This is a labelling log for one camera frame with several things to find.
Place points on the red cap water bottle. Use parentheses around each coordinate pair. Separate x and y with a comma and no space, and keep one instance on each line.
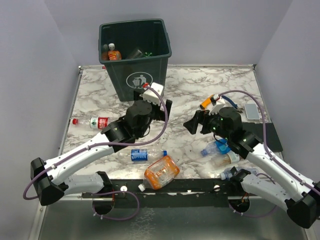
(95,122)

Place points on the large orange juice bottle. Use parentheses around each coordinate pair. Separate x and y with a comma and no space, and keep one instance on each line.
(113,54)
(159,174)

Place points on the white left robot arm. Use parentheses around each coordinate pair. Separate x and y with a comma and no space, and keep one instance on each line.
(52,178)

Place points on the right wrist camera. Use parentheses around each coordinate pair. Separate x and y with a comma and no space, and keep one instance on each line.
(216,104)

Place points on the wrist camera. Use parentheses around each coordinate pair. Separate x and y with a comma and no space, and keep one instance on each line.
(216,104)
(151,96)

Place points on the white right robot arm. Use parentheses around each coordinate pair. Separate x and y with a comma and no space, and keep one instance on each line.
(293,192)

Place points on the light blue label bottle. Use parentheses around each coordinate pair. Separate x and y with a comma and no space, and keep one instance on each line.
(219,146)

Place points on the dark green trash bin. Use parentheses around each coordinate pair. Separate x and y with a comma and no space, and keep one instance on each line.
(128,75)

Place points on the clear glass-like jar bottle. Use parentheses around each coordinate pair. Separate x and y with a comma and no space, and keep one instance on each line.
(136,53)

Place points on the green cap milk tea bottle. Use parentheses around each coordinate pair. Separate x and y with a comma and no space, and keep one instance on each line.
(223,160)

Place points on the grey white power bank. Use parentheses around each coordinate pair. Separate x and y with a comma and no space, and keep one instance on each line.
(252,112)

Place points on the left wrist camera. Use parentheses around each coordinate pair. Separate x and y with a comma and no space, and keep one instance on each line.
(151,96)

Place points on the green plastic bottle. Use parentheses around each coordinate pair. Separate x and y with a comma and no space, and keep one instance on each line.
(148,54)

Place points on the blue handled pliers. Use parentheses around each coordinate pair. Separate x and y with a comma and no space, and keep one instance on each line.
(233,104)

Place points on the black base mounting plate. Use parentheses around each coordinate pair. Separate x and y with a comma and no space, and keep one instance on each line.
(207,192)

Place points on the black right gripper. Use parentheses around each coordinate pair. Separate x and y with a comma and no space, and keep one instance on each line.
(202,117)

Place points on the small clear blue cap bottle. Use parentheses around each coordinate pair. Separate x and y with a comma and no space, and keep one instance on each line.
(227,173)

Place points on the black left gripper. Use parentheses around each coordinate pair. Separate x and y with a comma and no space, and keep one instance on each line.
(160,114)

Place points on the yellow utility knife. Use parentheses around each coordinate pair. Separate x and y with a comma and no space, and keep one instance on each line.
(206,102)

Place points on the black flat box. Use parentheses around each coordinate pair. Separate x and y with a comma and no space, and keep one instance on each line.
(272,139)

